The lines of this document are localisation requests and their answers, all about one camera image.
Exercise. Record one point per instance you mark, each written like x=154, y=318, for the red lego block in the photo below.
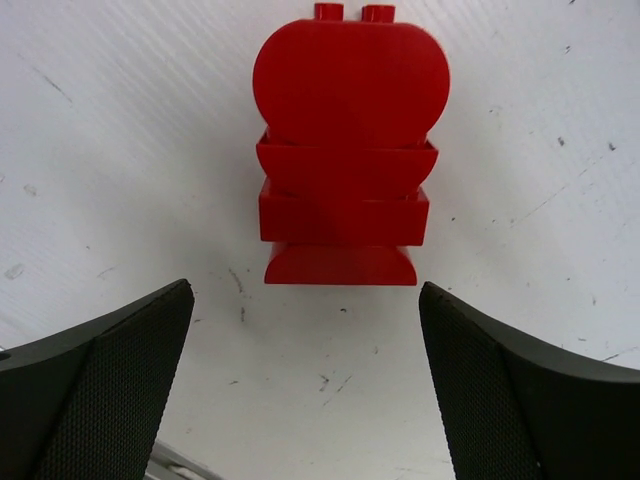
x=348, y=107

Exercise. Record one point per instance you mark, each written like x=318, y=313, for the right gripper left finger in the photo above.
x=87, y=402

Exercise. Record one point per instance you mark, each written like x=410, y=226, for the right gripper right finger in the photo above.
x=516, y=407

